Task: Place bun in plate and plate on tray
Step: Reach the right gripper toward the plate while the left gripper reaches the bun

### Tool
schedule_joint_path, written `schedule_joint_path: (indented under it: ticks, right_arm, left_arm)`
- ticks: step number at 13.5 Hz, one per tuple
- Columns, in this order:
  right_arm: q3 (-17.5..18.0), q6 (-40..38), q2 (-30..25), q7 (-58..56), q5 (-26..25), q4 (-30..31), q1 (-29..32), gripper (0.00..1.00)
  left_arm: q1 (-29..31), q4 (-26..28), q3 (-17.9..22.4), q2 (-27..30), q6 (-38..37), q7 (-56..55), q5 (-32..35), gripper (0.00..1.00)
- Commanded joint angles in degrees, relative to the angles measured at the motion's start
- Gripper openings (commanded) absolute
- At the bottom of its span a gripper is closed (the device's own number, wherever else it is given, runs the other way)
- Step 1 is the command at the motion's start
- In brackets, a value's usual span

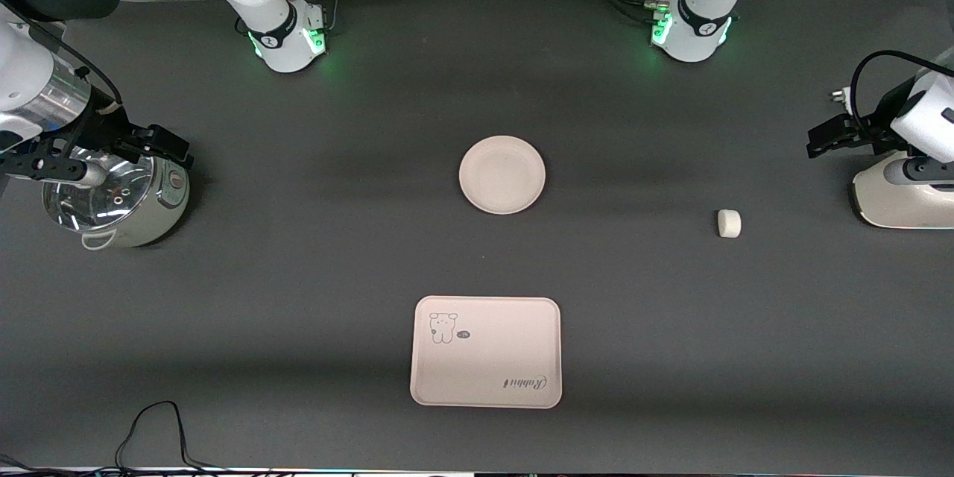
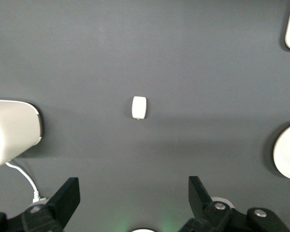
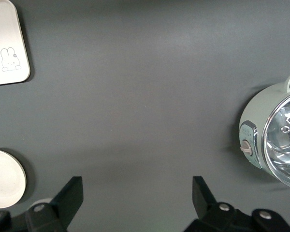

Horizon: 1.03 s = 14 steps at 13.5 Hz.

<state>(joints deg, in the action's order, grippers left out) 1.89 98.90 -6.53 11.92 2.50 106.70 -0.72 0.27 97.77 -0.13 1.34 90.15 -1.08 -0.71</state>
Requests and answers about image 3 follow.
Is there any beige tray with rabbit print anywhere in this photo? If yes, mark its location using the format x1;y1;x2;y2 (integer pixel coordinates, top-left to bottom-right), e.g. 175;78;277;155
0;0;31;87

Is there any pale green electric cooking pot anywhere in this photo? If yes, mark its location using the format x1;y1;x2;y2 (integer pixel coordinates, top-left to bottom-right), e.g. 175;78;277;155
238;70;290;190

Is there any dark grey table mat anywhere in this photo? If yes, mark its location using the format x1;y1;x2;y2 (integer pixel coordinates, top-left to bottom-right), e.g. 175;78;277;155
0;0;290;232

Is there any round beige plate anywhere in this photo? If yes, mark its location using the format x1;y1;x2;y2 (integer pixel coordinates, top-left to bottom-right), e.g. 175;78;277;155
0;148;28;209

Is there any glass pot lid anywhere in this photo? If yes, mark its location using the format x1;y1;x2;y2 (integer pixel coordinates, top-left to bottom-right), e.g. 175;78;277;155
261;90;290;190

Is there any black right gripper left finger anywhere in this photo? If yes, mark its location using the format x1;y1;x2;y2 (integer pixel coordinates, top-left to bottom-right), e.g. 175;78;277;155
25;176;84;232

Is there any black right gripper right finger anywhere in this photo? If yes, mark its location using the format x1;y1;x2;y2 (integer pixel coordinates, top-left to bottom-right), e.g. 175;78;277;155
183;175;290;232

